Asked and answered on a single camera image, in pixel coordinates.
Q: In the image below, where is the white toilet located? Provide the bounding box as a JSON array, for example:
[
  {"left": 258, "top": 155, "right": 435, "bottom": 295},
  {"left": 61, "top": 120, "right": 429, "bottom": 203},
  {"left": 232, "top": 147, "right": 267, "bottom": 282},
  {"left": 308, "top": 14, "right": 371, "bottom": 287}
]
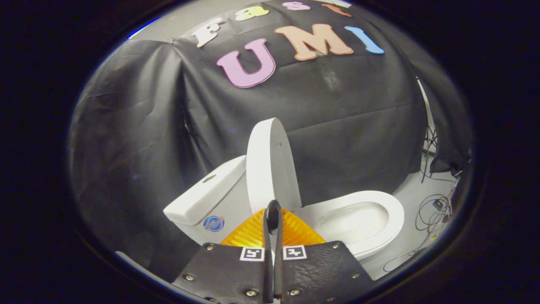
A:
[{"left": 163, "top": 155, "right": 405, "bottom": 261}]

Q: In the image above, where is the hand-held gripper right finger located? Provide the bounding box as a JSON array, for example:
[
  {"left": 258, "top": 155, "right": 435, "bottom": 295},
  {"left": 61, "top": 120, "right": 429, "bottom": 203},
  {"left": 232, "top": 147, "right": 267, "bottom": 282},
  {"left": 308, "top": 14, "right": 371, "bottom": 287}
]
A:
[{"left": 273, "top": 200, "right": 376, "bottom": 304}]

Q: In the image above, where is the black backdrop cloth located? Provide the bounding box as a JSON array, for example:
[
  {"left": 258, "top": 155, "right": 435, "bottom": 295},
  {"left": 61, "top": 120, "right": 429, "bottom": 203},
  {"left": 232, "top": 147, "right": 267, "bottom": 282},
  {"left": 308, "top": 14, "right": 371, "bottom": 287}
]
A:
[{"left": 70, "top": 0, "right": 473, "bottom": 283}]

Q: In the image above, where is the white toilet seat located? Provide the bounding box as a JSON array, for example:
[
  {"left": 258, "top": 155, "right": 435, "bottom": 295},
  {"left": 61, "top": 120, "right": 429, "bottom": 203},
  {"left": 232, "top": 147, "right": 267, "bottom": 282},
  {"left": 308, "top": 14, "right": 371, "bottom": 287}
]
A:
[{"left": 302, "top": 191, "right": 405, "bottom": 261}]

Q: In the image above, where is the black coiled cable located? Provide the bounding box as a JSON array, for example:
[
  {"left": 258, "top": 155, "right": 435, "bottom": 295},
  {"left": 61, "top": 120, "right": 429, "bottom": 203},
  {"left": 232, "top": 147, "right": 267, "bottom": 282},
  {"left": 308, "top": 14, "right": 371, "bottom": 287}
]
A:
[{"left": 416, "top": 193, "right": 454, "bottom": 233}]

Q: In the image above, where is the white toilet tank lid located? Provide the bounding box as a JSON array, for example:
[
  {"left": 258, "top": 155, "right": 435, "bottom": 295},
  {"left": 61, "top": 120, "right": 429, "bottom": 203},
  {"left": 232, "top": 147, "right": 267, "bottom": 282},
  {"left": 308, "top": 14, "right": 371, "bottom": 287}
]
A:
[{"left": 163, "top": 155, "right": 247, "bottom": 225}]

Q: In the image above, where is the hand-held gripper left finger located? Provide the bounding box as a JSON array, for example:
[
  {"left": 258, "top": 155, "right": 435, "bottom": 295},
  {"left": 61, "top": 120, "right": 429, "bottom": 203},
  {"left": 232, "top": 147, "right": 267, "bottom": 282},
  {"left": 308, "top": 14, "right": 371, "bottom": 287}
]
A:
[{"left": 173, "top": 200, "right": 274, "bottom": 304}]

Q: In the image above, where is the black tripod stand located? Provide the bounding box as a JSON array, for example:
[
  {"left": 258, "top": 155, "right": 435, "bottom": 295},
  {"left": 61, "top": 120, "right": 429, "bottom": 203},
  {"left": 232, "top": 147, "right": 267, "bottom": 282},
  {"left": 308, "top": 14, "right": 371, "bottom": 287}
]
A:
[{"left": 416, "top": 77, "right": 441, "bottom": 183}]

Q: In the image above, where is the black round pull tab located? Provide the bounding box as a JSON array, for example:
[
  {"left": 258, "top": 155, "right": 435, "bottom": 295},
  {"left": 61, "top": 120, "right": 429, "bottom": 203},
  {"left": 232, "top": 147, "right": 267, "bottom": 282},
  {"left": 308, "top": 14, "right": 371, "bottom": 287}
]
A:
[{"left": 267, "top": 202, "right": 280, "bottom": 233}]

